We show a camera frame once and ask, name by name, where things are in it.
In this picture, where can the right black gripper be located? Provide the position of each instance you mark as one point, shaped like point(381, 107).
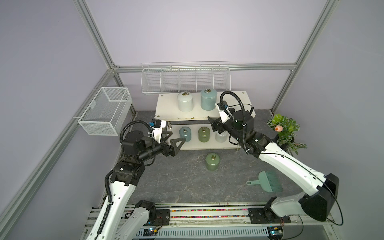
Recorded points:
point(218, 123)

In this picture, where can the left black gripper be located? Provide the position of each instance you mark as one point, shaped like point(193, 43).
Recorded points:
point(172, 150)

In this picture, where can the large light blue tea canister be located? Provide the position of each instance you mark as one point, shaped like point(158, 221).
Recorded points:
point(208, 99)

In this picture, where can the large green tea canister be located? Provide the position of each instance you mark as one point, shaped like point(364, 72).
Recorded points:
point(212, 161)

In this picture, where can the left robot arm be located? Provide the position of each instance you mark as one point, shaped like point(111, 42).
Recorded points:
point(140, 142)

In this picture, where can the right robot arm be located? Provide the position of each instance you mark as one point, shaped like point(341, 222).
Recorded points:
point(319, 191)

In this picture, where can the small green tea canister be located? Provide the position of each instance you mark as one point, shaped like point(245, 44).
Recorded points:
point(204, 134)

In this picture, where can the small white tea canister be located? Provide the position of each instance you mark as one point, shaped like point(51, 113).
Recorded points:
point(221, 137)

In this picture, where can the small blue tea canister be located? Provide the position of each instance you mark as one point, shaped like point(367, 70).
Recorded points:
point(185, 132)

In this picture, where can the white two-tier shelf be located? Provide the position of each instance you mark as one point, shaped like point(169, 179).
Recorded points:
point(167, 110)

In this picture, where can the large white tea canister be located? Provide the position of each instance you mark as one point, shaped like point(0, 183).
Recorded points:
point(185, 102)

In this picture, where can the white mesh basket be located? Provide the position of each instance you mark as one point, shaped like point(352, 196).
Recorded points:
point(107, 111)

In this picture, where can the potted plant with pink flower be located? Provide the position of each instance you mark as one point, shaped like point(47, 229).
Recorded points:
point(286, 129)

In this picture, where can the white wire divided basket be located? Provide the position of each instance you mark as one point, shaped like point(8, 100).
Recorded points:
point(192, 77)

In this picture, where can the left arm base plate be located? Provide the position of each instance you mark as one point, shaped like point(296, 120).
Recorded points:
point(159, 218)

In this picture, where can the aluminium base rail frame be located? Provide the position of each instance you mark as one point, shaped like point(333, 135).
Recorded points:
point(236, 215)

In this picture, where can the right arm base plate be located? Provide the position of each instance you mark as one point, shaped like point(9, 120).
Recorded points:
point(262, 216)

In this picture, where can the white slotted cable duct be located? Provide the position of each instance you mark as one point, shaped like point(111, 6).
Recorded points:
point(204, 233)

